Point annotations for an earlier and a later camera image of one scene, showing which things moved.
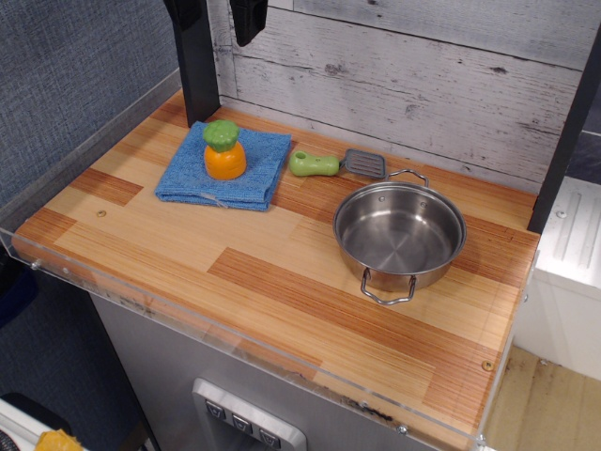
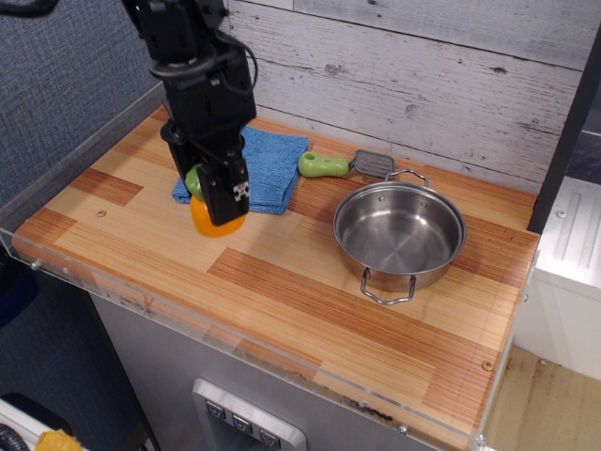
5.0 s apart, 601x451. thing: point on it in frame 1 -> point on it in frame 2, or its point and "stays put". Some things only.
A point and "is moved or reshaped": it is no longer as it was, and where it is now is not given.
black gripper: [250, 17] -> [210, 100]
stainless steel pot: [397, 235] stays put
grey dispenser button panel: [231, 421] stays put
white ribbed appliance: [560, 318] stays put
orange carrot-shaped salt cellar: [224, 158] is moved or reshaped
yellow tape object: [57, 440] stays put
